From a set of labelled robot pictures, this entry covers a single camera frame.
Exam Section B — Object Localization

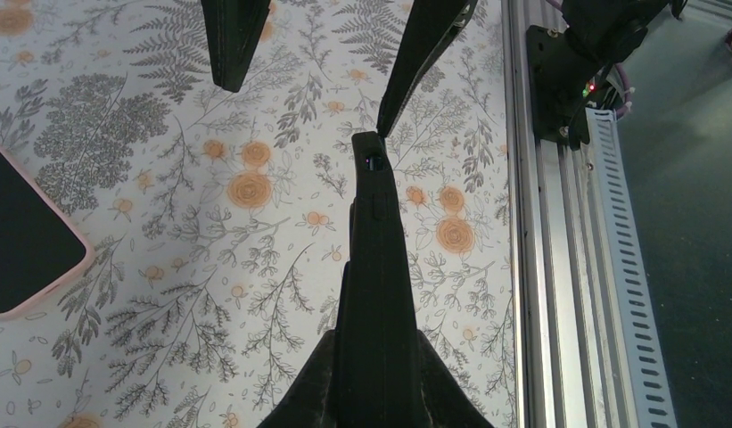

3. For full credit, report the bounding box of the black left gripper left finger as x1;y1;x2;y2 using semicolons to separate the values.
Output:
201;0;271;93

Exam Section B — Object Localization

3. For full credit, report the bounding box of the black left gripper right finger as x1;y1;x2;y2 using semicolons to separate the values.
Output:
376;0;477;138

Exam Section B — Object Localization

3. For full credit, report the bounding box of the phone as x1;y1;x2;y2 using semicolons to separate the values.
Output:
0;146;95;319

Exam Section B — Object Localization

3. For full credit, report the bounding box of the black phone case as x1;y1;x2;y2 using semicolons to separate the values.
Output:
256;130;496;428

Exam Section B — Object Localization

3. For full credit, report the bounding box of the floral patterned table mat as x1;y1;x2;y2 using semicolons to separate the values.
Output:
0;1;517;427

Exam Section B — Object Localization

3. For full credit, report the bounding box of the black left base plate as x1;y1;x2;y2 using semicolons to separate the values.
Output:
525;25;609;150

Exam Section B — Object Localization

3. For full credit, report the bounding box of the aluminium mounting rail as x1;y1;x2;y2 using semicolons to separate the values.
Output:
502;1;638;427

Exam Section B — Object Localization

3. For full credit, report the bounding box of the grey slotted cable duct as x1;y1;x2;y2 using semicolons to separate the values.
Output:
586;108;678;427

